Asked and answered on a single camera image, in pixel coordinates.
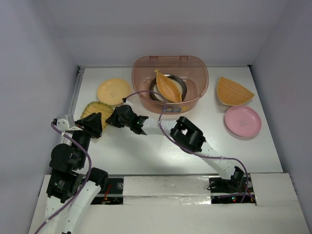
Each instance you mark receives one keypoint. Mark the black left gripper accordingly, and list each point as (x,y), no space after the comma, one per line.
(92,124)

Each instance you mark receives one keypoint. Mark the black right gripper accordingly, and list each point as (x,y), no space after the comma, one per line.
(113,119)

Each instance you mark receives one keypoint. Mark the yellow round bear plate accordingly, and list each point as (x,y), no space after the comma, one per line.
(112,91)

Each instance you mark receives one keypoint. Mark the orange boat-shaped woven plate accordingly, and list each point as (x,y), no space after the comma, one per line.
(167,88)

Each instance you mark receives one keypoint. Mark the brown rimmed cream plate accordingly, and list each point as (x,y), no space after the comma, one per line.
(176,80)

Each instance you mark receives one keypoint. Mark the orange woven fan-shaped plate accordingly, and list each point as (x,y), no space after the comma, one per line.
(231,93)

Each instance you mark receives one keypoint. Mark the pink round plate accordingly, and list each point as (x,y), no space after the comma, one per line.
(243,121)

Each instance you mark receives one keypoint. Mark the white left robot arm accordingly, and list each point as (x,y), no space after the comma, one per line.
(74,183)

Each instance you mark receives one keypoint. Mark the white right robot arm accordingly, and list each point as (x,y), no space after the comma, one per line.
(188,137)

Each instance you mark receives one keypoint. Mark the pink translucent plastic bin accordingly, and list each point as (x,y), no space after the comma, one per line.
(189,74)

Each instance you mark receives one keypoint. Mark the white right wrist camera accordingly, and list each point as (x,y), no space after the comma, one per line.
(127,101)

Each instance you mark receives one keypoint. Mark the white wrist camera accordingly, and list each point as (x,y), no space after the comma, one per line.
(65,122)
(127,101)

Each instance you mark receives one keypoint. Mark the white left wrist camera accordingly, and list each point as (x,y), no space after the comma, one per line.
(65,122)

